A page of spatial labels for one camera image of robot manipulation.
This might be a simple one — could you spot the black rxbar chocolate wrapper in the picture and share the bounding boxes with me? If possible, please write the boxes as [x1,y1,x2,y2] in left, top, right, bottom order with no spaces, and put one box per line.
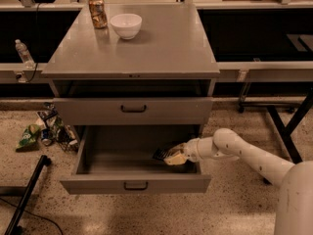
[153,149,174,161]

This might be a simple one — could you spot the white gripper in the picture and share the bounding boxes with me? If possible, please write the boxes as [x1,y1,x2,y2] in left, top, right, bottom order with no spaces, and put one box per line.
[164,138,200,165]

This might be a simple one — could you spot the white ceramic bowl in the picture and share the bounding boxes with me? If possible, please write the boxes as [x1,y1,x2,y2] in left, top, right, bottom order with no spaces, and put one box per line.
[111,14,142,40]

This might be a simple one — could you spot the open grey middle drawer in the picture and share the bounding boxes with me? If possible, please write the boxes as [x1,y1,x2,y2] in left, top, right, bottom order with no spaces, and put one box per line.
[61,125,210,194]

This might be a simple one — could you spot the clear plastic water bottle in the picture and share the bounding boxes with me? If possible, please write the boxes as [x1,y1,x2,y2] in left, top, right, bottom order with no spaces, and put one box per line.
[15,39,35,70]

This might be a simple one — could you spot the green chip bag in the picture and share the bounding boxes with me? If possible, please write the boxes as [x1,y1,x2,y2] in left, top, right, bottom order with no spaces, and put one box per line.
[16,124,40,152]

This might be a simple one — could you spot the blue can on floor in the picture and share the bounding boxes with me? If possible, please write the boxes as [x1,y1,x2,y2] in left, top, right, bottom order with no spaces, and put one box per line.
[41,128,53,146]

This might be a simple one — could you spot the orange soda can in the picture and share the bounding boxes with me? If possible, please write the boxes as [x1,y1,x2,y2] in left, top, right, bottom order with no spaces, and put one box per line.
[88,0,108,28]

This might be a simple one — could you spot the black stand leg left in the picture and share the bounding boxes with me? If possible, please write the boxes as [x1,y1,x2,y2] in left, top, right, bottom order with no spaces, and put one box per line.
[0,155,51,235]

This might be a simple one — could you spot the black floor cable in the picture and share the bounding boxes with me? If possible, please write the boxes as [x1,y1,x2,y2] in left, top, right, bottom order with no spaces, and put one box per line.
[0,197,65,235]

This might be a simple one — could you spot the long grey workbench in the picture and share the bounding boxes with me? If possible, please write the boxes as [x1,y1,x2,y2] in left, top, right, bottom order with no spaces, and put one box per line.
[0,61,313,83]

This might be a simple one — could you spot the black table base right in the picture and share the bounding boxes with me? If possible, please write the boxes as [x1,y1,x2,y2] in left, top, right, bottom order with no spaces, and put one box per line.
[265,88,313,164]

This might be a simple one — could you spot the grey metal drawer cabinet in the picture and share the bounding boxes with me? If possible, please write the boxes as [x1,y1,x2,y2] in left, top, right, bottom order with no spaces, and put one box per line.
[41,2,221,141]

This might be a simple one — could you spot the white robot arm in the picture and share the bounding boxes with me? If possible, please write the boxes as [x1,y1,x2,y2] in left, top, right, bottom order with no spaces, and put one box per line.
[161,128,313,235]

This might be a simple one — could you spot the closed grey upper drawer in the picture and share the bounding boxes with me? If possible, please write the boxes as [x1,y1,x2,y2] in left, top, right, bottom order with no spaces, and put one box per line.
[54,97,212,125]

